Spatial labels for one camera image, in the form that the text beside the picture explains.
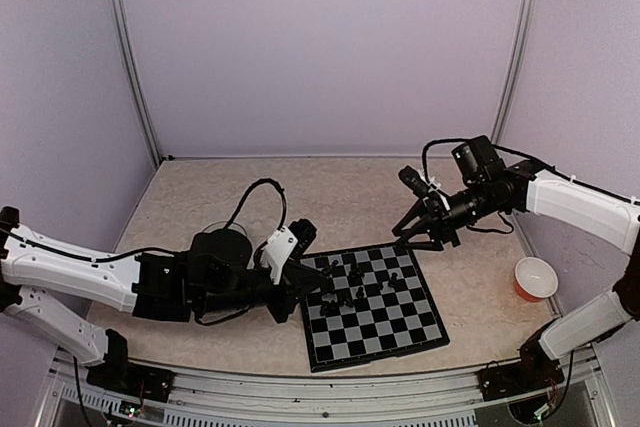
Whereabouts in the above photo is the green glass bowl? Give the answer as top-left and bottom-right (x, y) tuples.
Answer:
(202, 220), (248, 237)

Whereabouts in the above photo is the left aluminium frame post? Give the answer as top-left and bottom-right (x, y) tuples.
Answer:
(109, 0), (163, 169)

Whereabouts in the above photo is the orange white bowl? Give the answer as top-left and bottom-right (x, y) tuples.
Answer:
(514, 257), (559, 302)

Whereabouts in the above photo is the front aluminium rail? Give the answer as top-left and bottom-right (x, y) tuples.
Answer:
(34, 344), (616, 427)

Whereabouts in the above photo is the black grey chess board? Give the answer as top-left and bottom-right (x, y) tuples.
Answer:
(300, 243), (450, 373)

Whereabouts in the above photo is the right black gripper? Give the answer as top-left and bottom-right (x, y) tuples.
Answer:
(393, 179), (505, 251)

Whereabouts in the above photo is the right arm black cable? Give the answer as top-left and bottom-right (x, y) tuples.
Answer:
(421, 139), (571, 183)

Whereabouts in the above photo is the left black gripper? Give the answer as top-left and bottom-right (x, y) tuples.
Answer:
(197, 263), (326, 323)

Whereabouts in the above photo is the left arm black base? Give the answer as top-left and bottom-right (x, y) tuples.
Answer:
(86, 329), (175, 403)

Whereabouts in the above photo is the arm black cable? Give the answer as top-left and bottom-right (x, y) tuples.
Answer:
(421, 139), (571, 183)
(227, 177), (290, 248)

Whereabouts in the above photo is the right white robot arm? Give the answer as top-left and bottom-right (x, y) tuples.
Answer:
(392, 135), (639, 391)

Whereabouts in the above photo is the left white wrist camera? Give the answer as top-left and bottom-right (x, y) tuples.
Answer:
(254, 218), (317, 285)

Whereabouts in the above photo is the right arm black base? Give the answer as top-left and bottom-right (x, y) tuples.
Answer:
(476, 338), (565, 402)

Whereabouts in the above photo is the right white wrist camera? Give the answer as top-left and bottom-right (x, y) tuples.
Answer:
(398, 166), (450, 211)

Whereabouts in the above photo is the aluminium frame post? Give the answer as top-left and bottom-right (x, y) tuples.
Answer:
(490, 0), (536, 144)
(109, 0), (163, 169)

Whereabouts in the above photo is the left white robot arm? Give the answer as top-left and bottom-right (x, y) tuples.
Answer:
(1, 206), (333, 392)

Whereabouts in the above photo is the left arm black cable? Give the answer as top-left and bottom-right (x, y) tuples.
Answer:
(227, 177), (290, 248)

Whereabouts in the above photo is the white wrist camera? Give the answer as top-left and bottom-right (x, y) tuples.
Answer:
(398, 166), (450, 211)
(254, 218), (317, 285)

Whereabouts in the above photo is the right aluminium frame post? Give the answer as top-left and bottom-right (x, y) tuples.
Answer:
(490, 0), (536, 144)

